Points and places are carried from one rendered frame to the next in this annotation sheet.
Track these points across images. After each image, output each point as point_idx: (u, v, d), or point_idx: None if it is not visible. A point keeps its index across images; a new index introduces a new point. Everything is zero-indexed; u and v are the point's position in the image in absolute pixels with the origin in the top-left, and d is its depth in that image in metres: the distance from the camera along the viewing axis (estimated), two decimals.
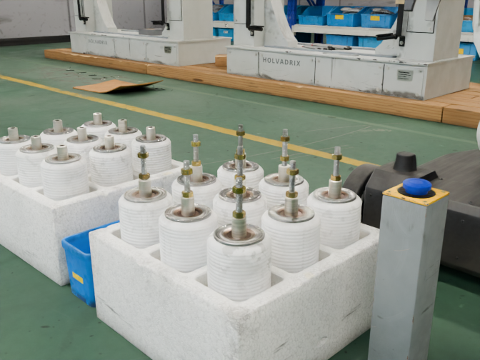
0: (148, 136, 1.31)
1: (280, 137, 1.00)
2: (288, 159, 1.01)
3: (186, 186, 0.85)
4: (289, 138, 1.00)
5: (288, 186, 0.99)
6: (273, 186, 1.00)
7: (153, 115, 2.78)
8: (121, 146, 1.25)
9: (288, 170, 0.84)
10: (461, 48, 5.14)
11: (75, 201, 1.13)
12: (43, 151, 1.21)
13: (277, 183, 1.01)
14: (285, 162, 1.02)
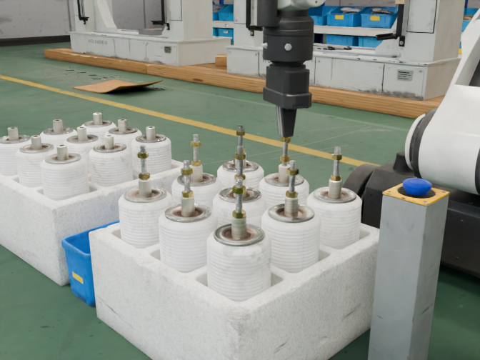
0: (148, 136, 1.31)
1: (287, 139, 1.00)
2: (284, 158, 1.02)
3: (186, 186, 0.85)
4: (283, 138, 1.01)
5: (288, 186, 0.99)
6: (273, 186, 1.00)
7: (153, 115, 2.78)
8: (121, 146, 1.25)
9: (288, 170, 0.84)
10: (461, 48, 5.14)
11: (75, 201, 1.13)
12: (43, 151, 1.21)
13: (277, 183, 1.01)
14: (282, 163, 1.02)
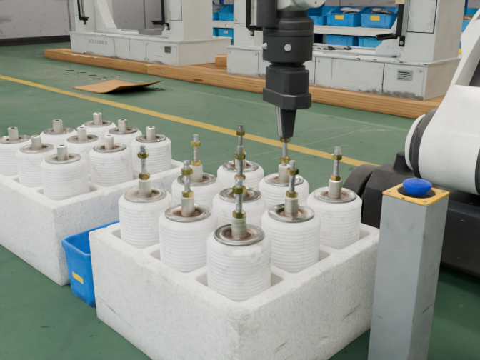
0: (148, 136, 1.31)
1: (288, 138, 1.01)
2: (280, 160, 1.01)
3: (186, 186, 0.85)
4: (283, 141, 1.00)
5: (288, 186, 0.99)
6: (273, 186, 1.00)
7: (153, 115, 2.78)
8: (121, 146, 1.25)
9: (288, 170, 0.84)
10: (461, 48, 5.14)
11: (75, 201, 1.13)
12: (43, 151, 1.21)
13: (277, 183, 1.01)
14: (285, 164, 1.02)
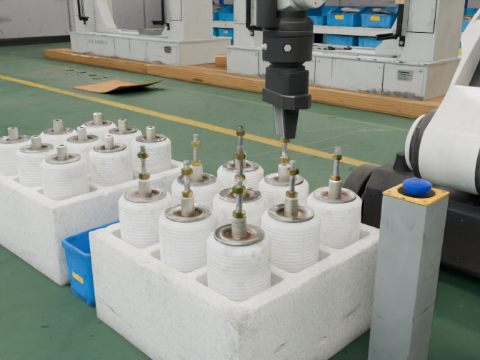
0: (148, 136, 1.31)
1: (280, 138, 1.01)
2: (288, 161, 1.01)
3: (186, 186, 0.85)
4: (289, 140, 1.00)
5: (283, 186, 1.00)
6: (269, 184, 1.01)
7: (153, 115, 2.78)
8: (121, 146, 1.25)
9: (288, 170, 0.84)
10: (461, 48, 5.14)
11: (75, 201, 1.13)
12: (43, 151, 1.21)
13: (274, 182, 1.01)
14: (286, 163, 1.02)
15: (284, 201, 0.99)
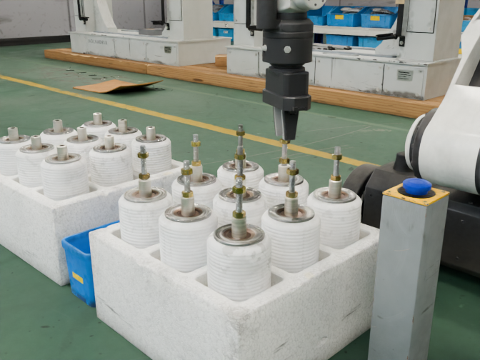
0: (148, 136, 1.31)
1: (288, 140, 1.01)
2: (279, 161, 1.02)
3: (186, 186, 0.85)
4: (281, 141, 1.00)
5: (283, 186, 1.00)
6: (269, 184, 1.01)
7: (153, 115, 2.78)
8: (121, 146, 1.25)
9: (288, 170, 0.84)
10: (461, 48, 5.14)
11: (75, 201, 1.13)
12: (43, 151, 1.21)
13: (274, 182, 1.01)
14: (284, 166, 1.02)
15: (284, 201, 0.99)
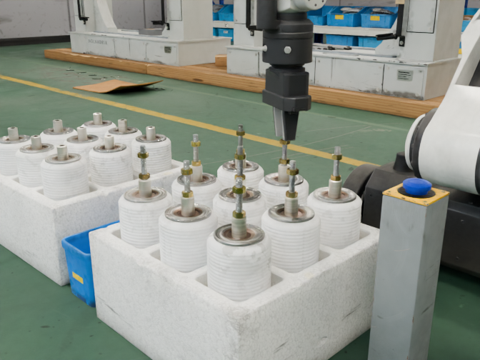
0: (148, 136, 1.31)
1: (281, 140, 1.01)
2: (286, 163, 1.01)
3: (186, 186, 0.85)
4: (288, 142, 1.00)
5: (283, 186, 1.00)
6: (269, 184, 1.01)
7: (153, 115, 2.78)
8: (121, 146, 1.25)
9: (288, 170, 0.84)
10: (461, 48, 5.14)
11: (75, 201, 1.13)
12: (43, 151, 1.21)
13: (274, 182, 1.01)
14: (286, 165, 1.02)
15: (284, 201, 0.99)
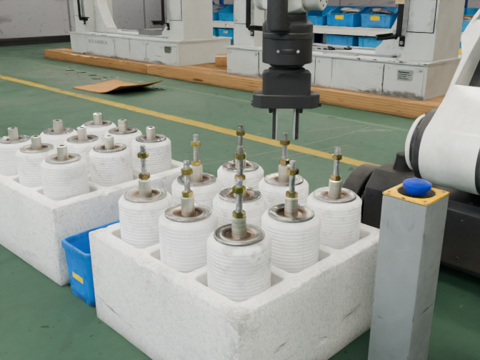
0: (148, 136, 1.31)
1: (283, 142, 1.00)
2: (286, 161, 1.03)
3: (186, 186, 0.85)
4: (284, 141, 1.02)
5: (283, 186, 1.00)
6: (269, 184, 1.01)
7: (153, 115, 2.78)
8: (121, 146, 1.25)
9: (288, 170, 0.84)
10: (461, 48, 5.14)
11: (75, 201, 1.13)
12: (43, 151, 1.21)
13: (274, 182, 1.01)
14: (281, 166, 1.02)
15: (284, 201, 0.99)
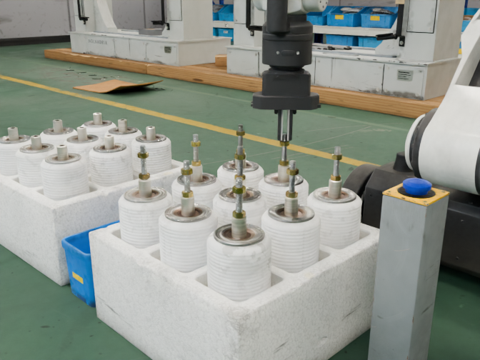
0: (148, 136, 1.31)
1: (281, 141, 1.01)
2: (285, 164, 1.01)
3: (186, 186, 0.85)
4: (288, 143, 1.00)
5: (283, 186, 1.00)
6: (269, 184, 1.01)
7: (153, 115, 2.78)
8: (121, 146, 1.25)
9: (288, 170, 0.84)
10: (461, 48, 5.14)
11: (75, 201, 1.13)
12: (43, 151, 1.21)
13: (274, 182, 1.01)
14: None
15: (284, 201, 0.99)
